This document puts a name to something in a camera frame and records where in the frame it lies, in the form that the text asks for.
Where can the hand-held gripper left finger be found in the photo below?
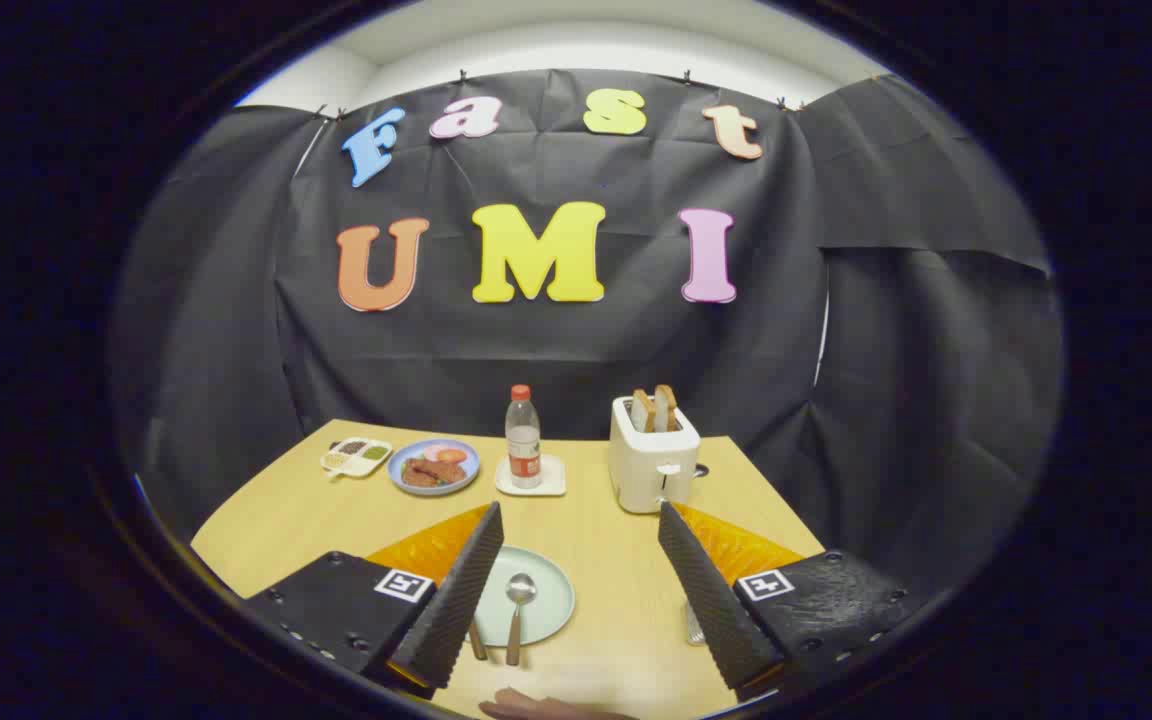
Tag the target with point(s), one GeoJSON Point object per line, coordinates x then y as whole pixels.
{"type": "Point", "coordinates": [456, 610]}

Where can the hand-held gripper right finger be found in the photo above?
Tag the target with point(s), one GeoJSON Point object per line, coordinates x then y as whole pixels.
{"type": "Point", "coordinates": [711, 600]}

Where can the light green plate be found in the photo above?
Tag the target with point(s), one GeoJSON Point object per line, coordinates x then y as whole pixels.
{"type": "Point", "coordinates": [548, 600]}

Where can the brown meat pieces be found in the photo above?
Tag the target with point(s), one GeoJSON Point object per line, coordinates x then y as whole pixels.
{"type": "Point", "coordinates": [433, 473]}

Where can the white toaster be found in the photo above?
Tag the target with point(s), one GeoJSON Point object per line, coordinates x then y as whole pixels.
{"type": "Point", "coordinates": [648, 462]}

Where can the blue plate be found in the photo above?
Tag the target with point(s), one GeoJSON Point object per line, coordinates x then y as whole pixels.
{"type": "Point", "coordinates": [396, 468]}

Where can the orange round food slice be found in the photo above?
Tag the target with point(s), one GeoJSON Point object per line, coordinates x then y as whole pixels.
{"type": "Point", "coordinates": [448, 453]}

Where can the white square coaster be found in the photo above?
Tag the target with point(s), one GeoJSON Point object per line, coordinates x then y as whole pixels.
{"type": "Point", "coordinates": [552, 481]}

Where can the white condiment tray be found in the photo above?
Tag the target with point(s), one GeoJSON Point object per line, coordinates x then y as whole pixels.
{"type": "Point", "coordinates": [356, 463]}

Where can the clear water bottle red cap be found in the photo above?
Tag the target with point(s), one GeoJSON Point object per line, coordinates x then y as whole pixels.
{"type": "Point", "coordinates": [523, 440]}

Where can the brown toast slice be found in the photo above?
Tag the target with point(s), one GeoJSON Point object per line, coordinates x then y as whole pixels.
{"type": "Point", "coordinates": [643, 412]}
{"type": "Point", "coordinates": [667, 406]}

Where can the black backdrop cloth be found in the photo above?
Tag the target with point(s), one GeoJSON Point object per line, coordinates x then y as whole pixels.
{"type": "Point", "coordinates": [536, 350]}

